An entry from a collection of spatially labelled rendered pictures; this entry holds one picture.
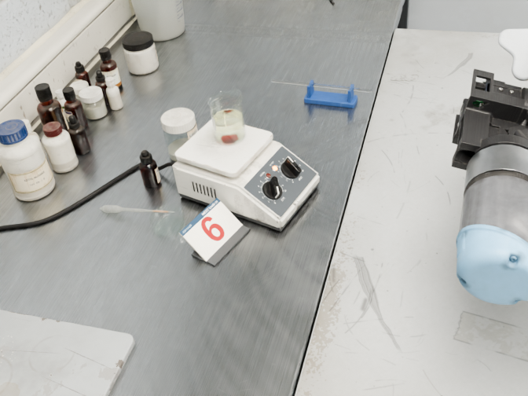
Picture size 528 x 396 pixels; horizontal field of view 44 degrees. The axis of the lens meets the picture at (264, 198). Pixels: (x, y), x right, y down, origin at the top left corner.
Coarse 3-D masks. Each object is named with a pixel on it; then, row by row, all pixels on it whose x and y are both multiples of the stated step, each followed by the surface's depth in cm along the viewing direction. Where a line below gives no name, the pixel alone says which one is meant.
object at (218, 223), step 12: (204, 216) 98; (216, 216) 99; (228, 216) 100; (192, 228) 96; (204, 228) 97; (216, 228) 98; (228, 228) 99; (192, 240) 95; (204, 240) 96; (216, 240) 97; (204, 252) 95
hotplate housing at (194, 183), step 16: (272, 144) 104; (256, 160) 101; (176, 176) 104; (192, 176) 101; (208, 176) 100; (224, 176) 99; (240, 176) 99; (192, 192) 104; (208, 192) 102; (224, 192) 99; (240, 192) 97; (304, 192) 102; (240, 208) 100; (256, 208) 98; (288, 208) 99; (272, 224) 98
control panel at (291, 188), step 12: (276, 156) 103; (264, 168) 101; (252, 180) 99; (264, 180) 99; (288, 180) 101; (300, 180) 102; (252, 192) 97; (288, 192) 100; (300, 192) 101; (276, 204) 98; (288, 204) 99
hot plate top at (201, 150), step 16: (208, 128) 106; (256, 128) 105; (192, 144) 103; (208, 144) 103; (240, 144) 102; (256, 144) 102; (192, 160) 100; (208, 160) 100; (224, 160) 99; (240, 160) 99
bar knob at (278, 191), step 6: (270, 180) 99; (276, 180) 98; (264, 186) 98; (270, 186) 98; (276, 186) 97; (264, 192) 98; (270, 192) 98; (276, 192) 97; (282, 192) 99; (270, 198) 98; (276, 198) 98
